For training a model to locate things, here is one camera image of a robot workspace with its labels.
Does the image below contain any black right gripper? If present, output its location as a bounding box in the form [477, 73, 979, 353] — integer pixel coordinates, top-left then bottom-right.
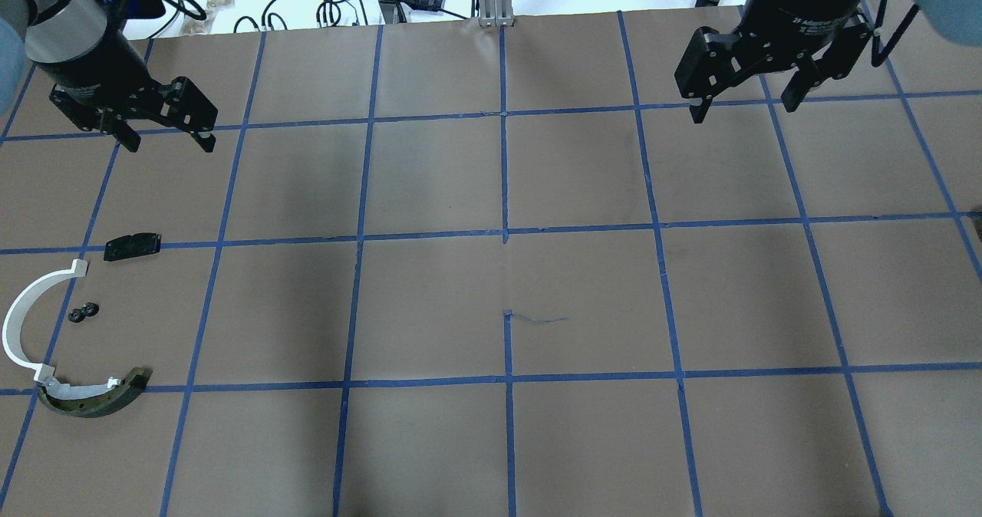
[674, 0, 874, 124]

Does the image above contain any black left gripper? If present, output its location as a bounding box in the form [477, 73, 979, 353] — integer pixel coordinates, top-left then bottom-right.
[49, 30, 218, 153]

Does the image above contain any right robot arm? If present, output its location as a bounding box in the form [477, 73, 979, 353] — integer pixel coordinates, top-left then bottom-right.
[674, 0, 981, 124]

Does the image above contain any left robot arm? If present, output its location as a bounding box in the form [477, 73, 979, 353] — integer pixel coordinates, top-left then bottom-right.
[1, 0, 218, 153]

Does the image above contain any small black flat part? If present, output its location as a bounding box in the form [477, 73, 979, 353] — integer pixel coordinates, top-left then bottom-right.
[103, 232, 162, 262]

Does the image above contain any white curved plastic arc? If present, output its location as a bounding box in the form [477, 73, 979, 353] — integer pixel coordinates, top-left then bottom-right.
[2, 259, 90, 384]

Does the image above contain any olive green brake shoe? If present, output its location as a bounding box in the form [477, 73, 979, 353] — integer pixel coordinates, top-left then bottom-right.
[38, 367, 152, 419]

